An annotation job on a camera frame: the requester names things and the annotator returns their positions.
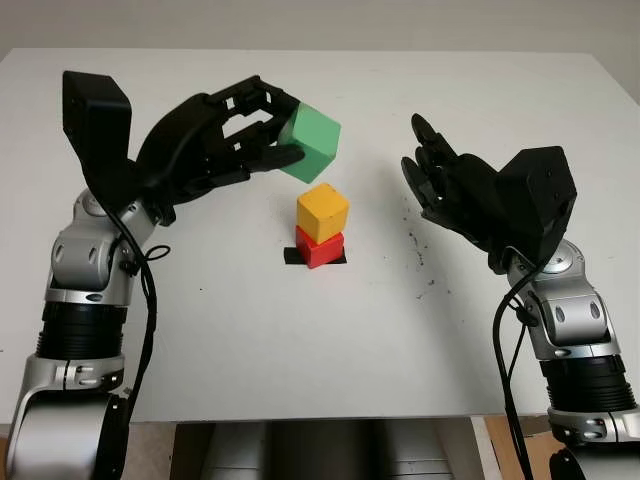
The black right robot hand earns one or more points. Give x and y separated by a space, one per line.
470 200

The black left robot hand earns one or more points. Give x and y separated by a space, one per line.
180 145

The green wooden block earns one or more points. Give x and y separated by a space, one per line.
312 142

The yellow wooden block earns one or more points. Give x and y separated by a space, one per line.
322 210

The red wooden block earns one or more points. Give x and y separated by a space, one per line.
322 252

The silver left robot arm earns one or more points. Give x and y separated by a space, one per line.
85 250

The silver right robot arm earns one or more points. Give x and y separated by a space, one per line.
575 320

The black tape strip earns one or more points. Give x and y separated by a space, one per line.
291 256

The grey box on floor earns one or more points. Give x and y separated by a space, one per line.
532 425

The white table leg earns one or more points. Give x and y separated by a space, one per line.
487 450

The dark grey robot body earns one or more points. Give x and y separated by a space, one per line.
320 450

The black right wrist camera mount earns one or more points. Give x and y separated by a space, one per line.
540 195

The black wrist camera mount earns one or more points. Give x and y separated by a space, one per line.
95 115
540 195

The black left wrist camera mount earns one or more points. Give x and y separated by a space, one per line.
95 115

